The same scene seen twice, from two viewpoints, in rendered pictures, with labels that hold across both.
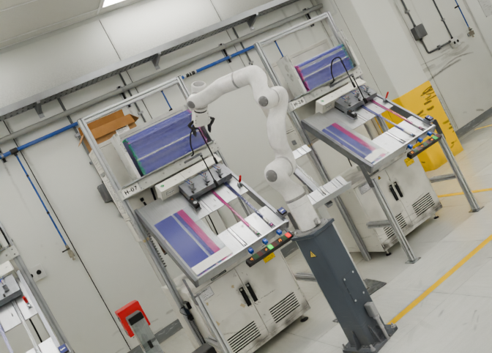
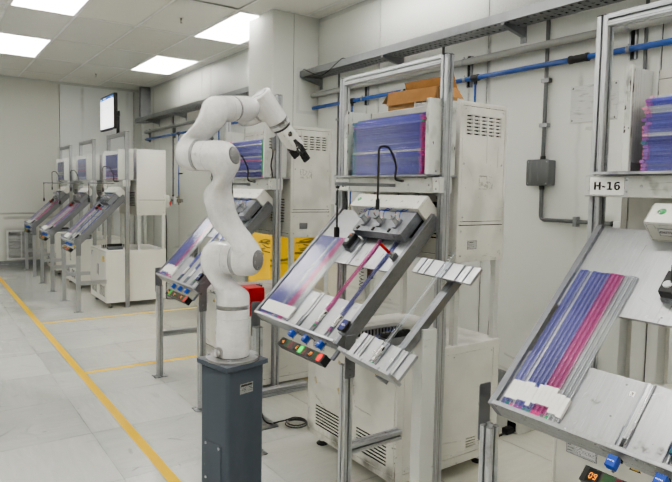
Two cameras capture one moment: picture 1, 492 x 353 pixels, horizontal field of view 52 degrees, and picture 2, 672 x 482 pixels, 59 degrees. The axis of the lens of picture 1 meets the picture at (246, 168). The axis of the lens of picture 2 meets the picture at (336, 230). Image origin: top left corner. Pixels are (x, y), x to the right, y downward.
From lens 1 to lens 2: 356 cm
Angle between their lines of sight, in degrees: 80
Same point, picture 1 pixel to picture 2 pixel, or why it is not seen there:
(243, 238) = (309, 316)
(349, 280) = (210, 451)
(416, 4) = not seen: outside the picture
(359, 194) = (561, 444)
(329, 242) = (212, 388)
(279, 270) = (384, 402)
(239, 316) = (332, 397)
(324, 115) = (648, 246)
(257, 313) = not seen: hidden behind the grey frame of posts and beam
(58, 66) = not seen: outside the picture
